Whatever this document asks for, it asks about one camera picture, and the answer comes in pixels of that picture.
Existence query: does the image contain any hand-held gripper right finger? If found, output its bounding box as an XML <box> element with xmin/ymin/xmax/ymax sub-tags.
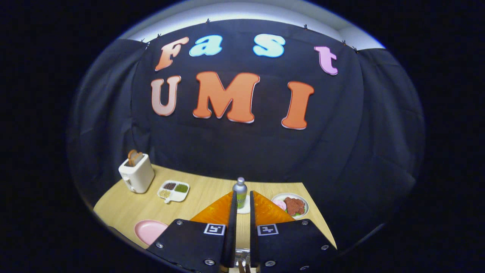
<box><xmin>249</xmin><ymin>190</ymin><xmax>338</xmax><ymax>273</ymax></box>

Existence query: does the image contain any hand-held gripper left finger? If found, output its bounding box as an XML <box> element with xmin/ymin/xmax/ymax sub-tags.
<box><xmin>146</xmin><ymin>190</ymin><xmax>238</xmax><ymax>273</ymax></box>

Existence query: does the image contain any white oval food plate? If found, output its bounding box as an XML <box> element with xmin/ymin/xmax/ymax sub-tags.
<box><xmin>271</xmin><ymin>193</ymin><xmax>310</xmax><ymax>220</ymax></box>

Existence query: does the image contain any green soda bottle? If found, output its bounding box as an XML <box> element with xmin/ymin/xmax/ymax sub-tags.
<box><xmin>232</xmin><ymin>177</ymin><xmax>248</xmax><ymax>210</ymax></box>

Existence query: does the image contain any red-brown meat piece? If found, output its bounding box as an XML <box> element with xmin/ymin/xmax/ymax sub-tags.
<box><xmin>284</xmin><ymin>197</ymin><xmax>306</xmax><ymax>216</ymax></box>

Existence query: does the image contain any white divided dish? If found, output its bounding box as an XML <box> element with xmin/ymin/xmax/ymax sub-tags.
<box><xmin>157</xmin><ymin>180</ymin><xmax>190</xmax><ymax>204</ymax></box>

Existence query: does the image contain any pink round plate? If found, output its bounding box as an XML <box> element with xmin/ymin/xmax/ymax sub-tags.
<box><xmin>134</xmin><ymin>220</ymin><xmax>169</xmax><ymax>246</ymax></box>

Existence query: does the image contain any white toaster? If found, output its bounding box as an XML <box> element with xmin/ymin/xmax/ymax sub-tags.
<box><xmin>118</xmin><ymin>154</ymin><xmax>155</xmax><ymax>194</ymax></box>

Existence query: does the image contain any metal wire basket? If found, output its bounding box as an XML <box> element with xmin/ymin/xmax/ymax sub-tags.
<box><xmin>235</xmin><ymin>248</ymin><xmax>251</xmax><ymax>273</ymax></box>

